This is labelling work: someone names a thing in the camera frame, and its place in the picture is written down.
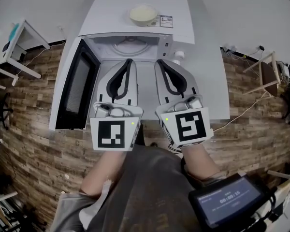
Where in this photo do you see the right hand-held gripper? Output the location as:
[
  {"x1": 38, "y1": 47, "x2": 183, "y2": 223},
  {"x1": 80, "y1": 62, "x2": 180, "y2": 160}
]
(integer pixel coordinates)
[{"x1": 154, "y1": 59, "x2": 215, "y2": 150}]

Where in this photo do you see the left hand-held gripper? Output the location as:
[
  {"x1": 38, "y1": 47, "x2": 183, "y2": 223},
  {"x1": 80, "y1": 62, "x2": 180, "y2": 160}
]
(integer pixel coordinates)
[{"x1": 89, "y1": 58, "x2": 144, "y2": 152}]

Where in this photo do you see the white microwave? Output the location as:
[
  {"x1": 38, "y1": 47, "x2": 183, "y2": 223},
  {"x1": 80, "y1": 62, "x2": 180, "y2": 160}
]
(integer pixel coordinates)
[{"x1": 55, "y1": 0, "x2": 196, "y2": 131}]

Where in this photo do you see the cream round bowl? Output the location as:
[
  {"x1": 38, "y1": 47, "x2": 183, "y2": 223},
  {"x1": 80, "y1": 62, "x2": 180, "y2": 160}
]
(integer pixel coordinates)
[{"x1": 129, "y1": 3, "x2": 159, "y2": 27}]

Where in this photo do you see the person's right forearm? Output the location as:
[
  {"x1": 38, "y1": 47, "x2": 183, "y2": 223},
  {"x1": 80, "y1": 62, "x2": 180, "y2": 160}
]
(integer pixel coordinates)
[{"x1": 181, "y1": 143, "x2": 227, "y2": 181}]

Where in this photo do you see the person's left forearm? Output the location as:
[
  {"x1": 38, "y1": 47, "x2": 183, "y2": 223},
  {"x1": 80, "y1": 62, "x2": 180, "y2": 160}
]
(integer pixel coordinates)
[{"x1": 79, "y1": 150, "x2": 128, "y2": 198}]

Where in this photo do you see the blue-edged printed label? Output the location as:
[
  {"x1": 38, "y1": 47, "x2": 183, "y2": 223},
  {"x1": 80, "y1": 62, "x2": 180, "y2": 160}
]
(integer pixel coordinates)
[{"x1": 159, "y1": 14, "x2": 174, "y2": 29}]

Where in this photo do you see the wooden stool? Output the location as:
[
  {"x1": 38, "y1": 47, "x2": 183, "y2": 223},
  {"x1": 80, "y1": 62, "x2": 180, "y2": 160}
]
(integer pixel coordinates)
[{"x1": 243, "y1": 51, "x2": 281, "y2": 98}]

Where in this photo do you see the person's grey shirt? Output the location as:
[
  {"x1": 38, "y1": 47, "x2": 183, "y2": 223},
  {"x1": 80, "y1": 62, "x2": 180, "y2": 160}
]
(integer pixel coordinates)
[{"x1": 50, "y1": 144, "x2": 204, "y2": 232}]

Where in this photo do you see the black office chair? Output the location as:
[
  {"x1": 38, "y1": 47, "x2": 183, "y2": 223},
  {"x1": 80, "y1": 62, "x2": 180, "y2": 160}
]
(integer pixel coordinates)
[{"x1": 0, "y1": 87, "x2": 15, "y2": 130}]

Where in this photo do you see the black tablet with screen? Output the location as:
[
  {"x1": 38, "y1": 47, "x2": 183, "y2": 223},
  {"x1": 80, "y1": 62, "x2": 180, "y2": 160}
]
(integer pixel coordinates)
[{"x1": 188, "y1": 174, "x2": 272, "y2": 230}]

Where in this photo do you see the pale wooden stick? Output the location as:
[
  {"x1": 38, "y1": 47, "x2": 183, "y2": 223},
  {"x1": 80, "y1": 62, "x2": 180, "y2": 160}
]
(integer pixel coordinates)
[{"x1": 267, "y1": 170, "x2": 290, "y2": 180}]

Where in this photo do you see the black box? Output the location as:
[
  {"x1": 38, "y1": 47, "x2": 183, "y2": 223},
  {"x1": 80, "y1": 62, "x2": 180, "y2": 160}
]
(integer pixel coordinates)
[{"x1": 0, "y1": 173, "x2": 13, "y2": 190}]

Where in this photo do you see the white rack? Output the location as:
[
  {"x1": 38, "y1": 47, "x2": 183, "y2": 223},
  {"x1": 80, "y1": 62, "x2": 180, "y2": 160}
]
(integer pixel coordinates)
[{"x1": 0, "y1": 191, "x2": 19, "y2": 232}]

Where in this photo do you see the white frayed strap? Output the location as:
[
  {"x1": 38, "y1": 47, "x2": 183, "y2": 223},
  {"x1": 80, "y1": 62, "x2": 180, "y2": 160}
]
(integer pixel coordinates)
[{"x1": 78, "y1": 176, "x2": 114, "y2": 230}]

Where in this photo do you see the white frame table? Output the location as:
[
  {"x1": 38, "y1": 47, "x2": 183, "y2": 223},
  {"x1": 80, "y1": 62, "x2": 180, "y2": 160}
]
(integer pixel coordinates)
[{"x1": 0, "y1": 19, "x2": 51, "y2": 87}]

